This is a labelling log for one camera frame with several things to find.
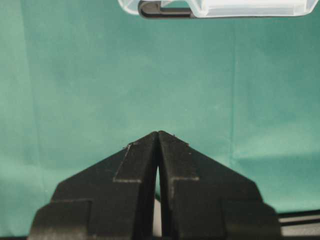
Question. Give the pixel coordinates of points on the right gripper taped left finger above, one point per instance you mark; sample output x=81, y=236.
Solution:
x=112, y=198

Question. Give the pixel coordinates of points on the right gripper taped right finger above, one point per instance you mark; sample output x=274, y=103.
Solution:
x=201, y=197

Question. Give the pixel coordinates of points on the clear plastic storage bin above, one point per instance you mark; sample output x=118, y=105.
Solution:
x=208, y=9

